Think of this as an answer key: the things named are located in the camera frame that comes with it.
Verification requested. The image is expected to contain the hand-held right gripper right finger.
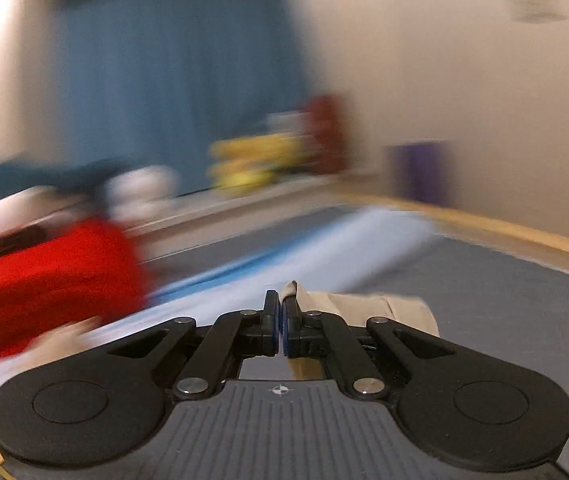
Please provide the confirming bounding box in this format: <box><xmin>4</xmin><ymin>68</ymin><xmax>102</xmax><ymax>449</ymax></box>
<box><xmin>282</xmin><ymin>296</ymin><xmax>457</xmax><ymax>402</ymax></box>

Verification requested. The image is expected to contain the dark red object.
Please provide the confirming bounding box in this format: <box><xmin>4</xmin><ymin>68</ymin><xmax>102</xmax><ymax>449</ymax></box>
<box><xmin>303</xmin><ymin>94</ymin><xmax>351</xmax><ymax>177</ymax></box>

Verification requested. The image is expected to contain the light blue sheet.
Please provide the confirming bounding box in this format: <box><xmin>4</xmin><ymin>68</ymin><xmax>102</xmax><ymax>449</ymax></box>
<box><xmin>0</xmin><ymin>207</ymin><xmax>440</xmax><ymax>426</ymax></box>

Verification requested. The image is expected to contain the teal cloth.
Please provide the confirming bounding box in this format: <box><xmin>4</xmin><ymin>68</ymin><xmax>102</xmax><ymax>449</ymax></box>
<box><xmin>0</xmin><ymin>156</ymin><xmax>132</xmax><ymax>207</ymax></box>

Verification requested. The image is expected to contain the blue curtain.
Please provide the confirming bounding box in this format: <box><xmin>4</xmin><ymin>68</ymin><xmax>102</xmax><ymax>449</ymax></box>
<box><xmin>57</xmin><ymin>0</ymin><xmax>315</xmax><ymax>196</ymax></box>

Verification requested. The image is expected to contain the wooden bed frame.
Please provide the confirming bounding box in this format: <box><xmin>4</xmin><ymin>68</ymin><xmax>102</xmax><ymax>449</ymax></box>
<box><xmin>129</xmin><ymin>180</ymin><xmax>569</xmax><ymax>267</ymax></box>

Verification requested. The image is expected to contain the red cloth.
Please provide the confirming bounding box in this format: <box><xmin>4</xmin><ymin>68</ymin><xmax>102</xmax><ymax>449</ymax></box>
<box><xmin>0</xmin><ymin>220</ymin><xmax>151</xmax><ymax>363</ymax></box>

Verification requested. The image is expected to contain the white cloth pile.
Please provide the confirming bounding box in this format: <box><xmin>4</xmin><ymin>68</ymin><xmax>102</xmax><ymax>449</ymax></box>
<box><xmin>0</xmin><ymin>185</ymin><xmax>110</xmax><ymax>256</ymax></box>

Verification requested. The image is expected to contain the yellow plush toy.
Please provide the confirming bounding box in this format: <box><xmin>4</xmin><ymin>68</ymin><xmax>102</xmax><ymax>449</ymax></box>
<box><xmin>208</xmin><ymin>135</ymin><xmax>306</xmax><ymax>195</ymax></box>

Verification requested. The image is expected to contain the purple box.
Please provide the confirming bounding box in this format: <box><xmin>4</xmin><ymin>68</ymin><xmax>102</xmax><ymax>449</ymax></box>
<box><xmin>385</xmin><ymin>141</ymin><xmax>448</xmax><ymax>207</ymax></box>

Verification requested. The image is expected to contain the beige and yellow garment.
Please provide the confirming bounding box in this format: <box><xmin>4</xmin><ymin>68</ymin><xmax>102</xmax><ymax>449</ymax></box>
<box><xmin>279</xmin><ymin>280</ymin><xmax>440</xmax><ymax>382</ymax></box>

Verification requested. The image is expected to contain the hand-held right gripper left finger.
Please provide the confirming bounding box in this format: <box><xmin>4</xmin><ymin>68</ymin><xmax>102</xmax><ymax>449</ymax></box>
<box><xmin>107</xmin><ymin>290</ymin><xmax>280</xmax><ymax>401</ymax></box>

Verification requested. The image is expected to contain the grey mat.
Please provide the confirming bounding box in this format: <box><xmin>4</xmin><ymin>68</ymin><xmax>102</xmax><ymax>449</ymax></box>
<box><xmin>129</xmin><ymin>204</ymin><xmax>569</xmax><ymax>480</ymax></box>

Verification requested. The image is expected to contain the white soft object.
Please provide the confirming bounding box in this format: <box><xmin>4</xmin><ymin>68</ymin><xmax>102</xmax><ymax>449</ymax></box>
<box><xmin>107</xmin><ymin>166</ymin><xmax>181</xmax><ymax>228</ymax></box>

